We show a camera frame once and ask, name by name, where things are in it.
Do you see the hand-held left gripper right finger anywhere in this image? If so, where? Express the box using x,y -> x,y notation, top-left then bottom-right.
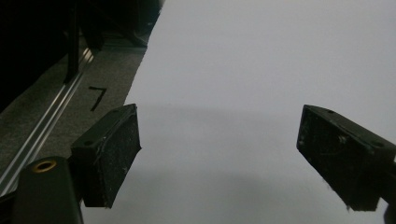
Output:
296,104 -> 396,212

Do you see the silver metal floor rail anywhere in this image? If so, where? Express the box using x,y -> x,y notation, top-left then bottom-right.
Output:
0,48 -> 95,197

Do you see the black metal stand leg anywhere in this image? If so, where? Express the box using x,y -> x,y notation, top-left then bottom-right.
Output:
64,0 -> 80,84

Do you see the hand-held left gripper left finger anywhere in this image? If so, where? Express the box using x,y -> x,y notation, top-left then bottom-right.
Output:
70,103 -> 143,209

